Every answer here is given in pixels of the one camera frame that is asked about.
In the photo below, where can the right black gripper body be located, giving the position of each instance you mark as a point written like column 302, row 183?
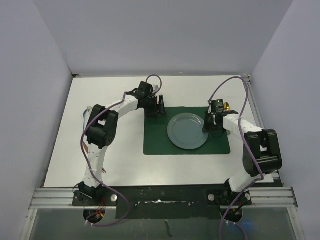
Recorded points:
column 209, row 123

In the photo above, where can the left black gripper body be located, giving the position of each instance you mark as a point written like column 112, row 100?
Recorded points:
column 151, row 107

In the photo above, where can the teal round plate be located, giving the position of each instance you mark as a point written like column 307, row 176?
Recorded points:
column 185, row 130

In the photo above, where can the dark green placemat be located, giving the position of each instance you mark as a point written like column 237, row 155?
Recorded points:
column 157, row 142

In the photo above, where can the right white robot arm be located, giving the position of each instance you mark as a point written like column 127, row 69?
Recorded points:
column 261, row 153

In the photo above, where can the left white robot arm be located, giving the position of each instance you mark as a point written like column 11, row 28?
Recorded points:
column 101, row 129

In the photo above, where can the gold iridescent spoon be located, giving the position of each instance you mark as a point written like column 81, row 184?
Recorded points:
column 227, row 106

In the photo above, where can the blue plastic spoon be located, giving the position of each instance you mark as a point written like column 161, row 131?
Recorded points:
column 85, row 118

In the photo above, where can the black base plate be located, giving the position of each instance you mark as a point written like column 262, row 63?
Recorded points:
column 165, row 202

